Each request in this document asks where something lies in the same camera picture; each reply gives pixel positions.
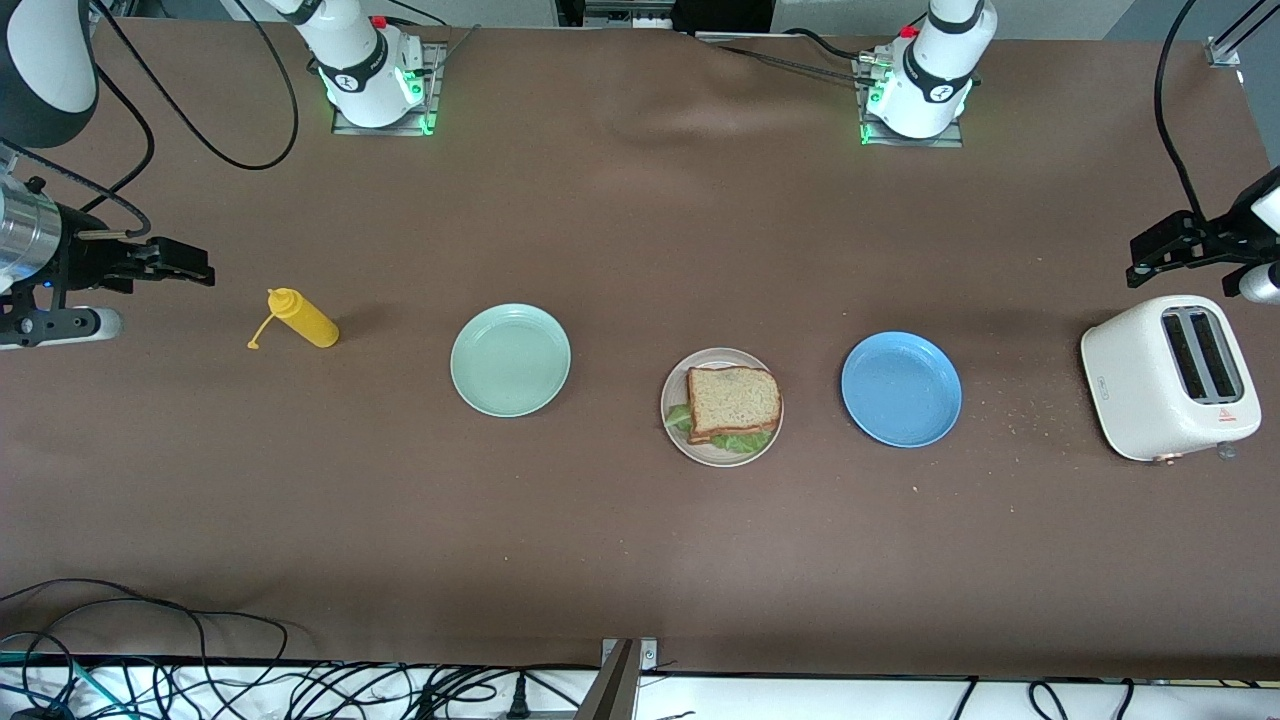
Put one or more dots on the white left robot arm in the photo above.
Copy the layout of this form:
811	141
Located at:
935	70

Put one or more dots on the aluminium table bracket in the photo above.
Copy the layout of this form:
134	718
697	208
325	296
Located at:
615	680

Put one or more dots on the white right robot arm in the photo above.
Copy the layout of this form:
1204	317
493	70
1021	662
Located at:
40	60

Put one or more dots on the yellow mustard squeeze bottle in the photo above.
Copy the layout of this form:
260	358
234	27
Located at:
310	322

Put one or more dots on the green lettuce leaf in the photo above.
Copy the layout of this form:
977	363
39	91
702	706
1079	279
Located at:
745	442

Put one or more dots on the white toaster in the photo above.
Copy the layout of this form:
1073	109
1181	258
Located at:
1150	390

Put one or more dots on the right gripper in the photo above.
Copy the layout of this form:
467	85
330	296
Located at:
84	262

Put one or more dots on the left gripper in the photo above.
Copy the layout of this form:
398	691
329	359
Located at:
1208	239

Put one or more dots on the blue plate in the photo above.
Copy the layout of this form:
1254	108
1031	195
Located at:
901	389

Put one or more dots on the beige plate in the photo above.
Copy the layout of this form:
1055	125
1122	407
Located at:
700	458

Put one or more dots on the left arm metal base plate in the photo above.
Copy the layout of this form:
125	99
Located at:
905	143

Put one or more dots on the metal corner bracket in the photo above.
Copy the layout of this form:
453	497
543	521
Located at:
1222	52

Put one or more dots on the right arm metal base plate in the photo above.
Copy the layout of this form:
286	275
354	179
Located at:
437	70

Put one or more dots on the mint green plate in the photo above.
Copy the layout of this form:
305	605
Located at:
510	360

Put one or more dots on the black power plug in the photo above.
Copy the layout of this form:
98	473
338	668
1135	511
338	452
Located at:
518	698

